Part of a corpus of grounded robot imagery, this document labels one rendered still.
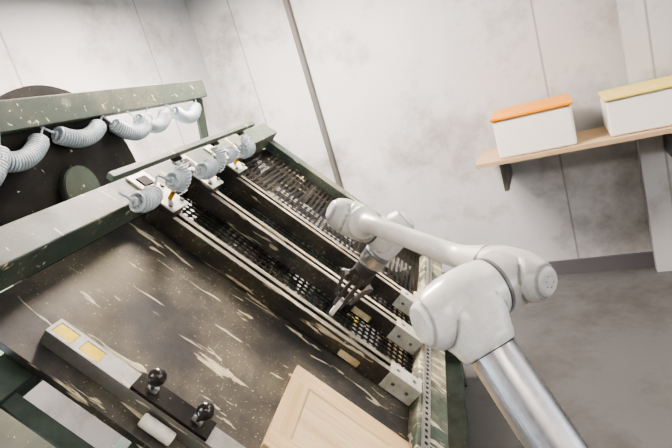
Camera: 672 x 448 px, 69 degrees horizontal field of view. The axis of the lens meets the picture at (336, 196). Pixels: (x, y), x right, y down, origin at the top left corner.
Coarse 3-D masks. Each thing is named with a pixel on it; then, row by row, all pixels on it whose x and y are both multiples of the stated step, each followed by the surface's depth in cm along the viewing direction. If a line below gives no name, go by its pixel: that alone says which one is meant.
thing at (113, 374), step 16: (64, 320) 109; (48, 336) 105; (80, 336) 108; (64, 352) 105; (80, 352) 105; (80, 368) 105; (96, 368) 105; (112, 368) 106; (128, 368) 108; (112, 384) 105; (128, 384) 105; (128, 400) 105; (144, 400) 104; (160, 416) 105; (176, 432) 105
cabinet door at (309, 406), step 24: (288, 384) 138; (312, 384) 141; (288, 408) 129; (312, 408) 134; (336, 408) 139; (288, 432) 122; (312, 432) 127; (336, 432) 132; (360, 432) 137; (384, 432) 142
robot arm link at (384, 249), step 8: (384, 216) 158; (392, 216) 155; (400, 216) 154; (408, 216) 157; (400, 224) 153; (408, 224) 154; (376, 240) 153; (384, 240) 153; (376, 248) 156; (384, 248) 155; (392, 248) 155; (400, 248) 157; (384, 256) 157; (392, 256) 158
